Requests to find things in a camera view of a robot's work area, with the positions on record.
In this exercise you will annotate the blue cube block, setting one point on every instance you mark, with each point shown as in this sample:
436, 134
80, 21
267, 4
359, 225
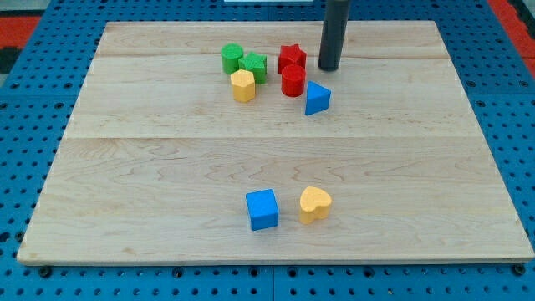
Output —
262, 209

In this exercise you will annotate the yellow heart block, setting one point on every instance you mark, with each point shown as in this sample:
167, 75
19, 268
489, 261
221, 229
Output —
314, 204

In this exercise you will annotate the blue triangle block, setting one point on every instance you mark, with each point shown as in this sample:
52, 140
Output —
317, 99

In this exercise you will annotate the yellow hexagon block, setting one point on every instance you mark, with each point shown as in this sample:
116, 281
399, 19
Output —
243, 86

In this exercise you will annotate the light wooden board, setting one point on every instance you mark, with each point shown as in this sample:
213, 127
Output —
157, 157

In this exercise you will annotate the red cylinder block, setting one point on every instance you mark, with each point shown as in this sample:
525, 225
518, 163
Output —
293, 78

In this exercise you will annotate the green star block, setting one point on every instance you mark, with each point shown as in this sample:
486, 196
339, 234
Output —
257, 64

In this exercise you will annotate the red star block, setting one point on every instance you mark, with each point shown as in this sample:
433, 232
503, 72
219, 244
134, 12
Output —
291, 54

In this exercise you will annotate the green cylinder block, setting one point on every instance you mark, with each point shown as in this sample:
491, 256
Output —
230, 55

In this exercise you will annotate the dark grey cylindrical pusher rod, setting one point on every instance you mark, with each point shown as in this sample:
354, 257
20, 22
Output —
334, 28

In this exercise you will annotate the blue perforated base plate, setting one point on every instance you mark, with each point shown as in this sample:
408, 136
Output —
38, 95

